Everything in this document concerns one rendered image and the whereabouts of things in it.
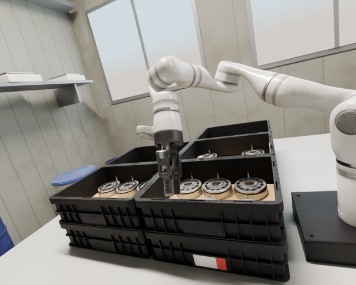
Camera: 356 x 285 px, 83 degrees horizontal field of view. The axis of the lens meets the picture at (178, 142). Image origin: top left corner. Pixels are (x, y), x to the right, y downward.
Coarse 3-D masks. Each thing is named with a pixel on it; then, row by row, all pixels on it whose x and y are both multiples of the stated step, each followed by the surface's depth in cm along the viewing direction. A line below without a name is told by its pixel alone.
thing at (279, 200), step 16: (192, 160) 81; (208, 160) 78; (224, 160) 75; (272, 160) 65; (144, 192) 63; (160, 208) 56; (176, 208) 54; (192, 208) 52; (208, 208) 50; (224, 208) 48; (240, 208) 47; (256, 208) 45; (272, 208) 44
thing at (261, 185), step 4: (240, 180) 71; (244, 180) 70; (256, 180) 68; (260, 180) 68; (236, 184) 69; (240, 184) 68; (260, 184) 65; (264, 184) 65; (236, 188) 66; (240, 188) 66; (244, 188) 65; (248, 188) 65; (252, 188) 64; (256, 188) 64; (260, 188) 63; (264, 188) 63; (244, 192) 63; (248, 192) 63; (252, 192) 62; (256, 192) 62
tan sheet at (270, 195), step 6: (270, 186) 69; (234, 192) 70; (270, 192) 65; (174, 198) 75; (198, 198) 71; (204, 198) 70; (228, 198) 67; (234, 198) 66; (264, 198) 63; (270, 198) 62
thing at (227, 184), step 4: (208, 180) 76; (212, 180) 75; (224, 180) 74; (228, 180) 72; (204, 184) 74; (208, 184) 73; (224, 184) 70; (228, 184) 70; (204, 188) 71; (208, 188) 71; (212, 188) 69; (216, 188) 69; (220, 188) 68; (224, 188) 68; (228, 188) 68; (212, 192) 68; (216, 192) 67
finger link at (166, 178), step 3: (162, 171) 45; (165, 171) 45; (162, 174) 45; (165, 174) 45; (162, 177) 45; (165, 177) 45; (168, 177) 45; (165, 180) 46; (168, 180) 46; (165, 183) 46; (168, 183) 46; (165, 186) 46; (168, 186) 46; (165, 189) 46; (171, 189) 46; (165, 192) 46; (168, 192) 46; (171, 192) 46
